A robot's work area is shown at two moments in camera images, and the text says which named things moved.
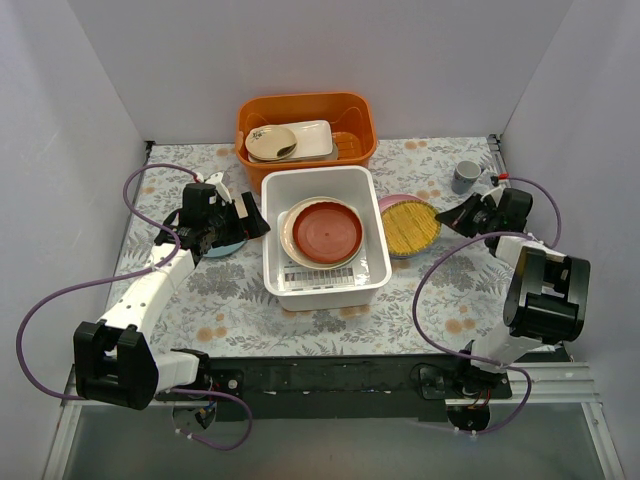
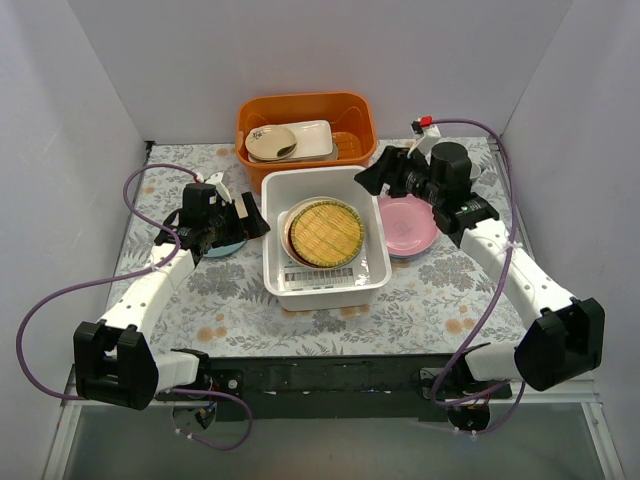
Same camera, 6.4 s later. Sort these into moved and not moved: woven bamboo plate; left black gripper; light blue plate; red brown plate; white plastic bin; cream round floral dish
Moved: woven bamboo plate; red brown plate
Not moved: left black gripper; white plastic bin; cream round floral dish; light blue plate
